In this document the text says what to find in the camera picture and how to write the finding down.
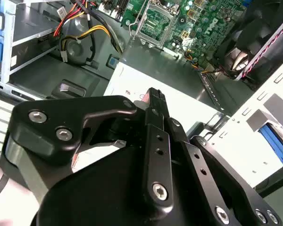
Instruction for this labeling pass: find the hard disk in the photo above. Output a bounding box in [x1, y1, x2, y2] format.
[259, 121, 283, 167]

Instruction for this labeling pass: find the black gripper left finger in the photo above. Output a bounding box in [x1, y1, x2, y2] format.
[0, 87, 175, 213]

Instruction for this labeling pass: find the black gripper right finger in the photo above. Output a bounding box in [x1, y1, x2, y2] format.
[159, 90, 283, 226]

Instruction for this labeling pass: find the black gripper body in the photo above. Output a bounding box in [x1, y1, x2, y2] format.
[37, 143, 219, 226]

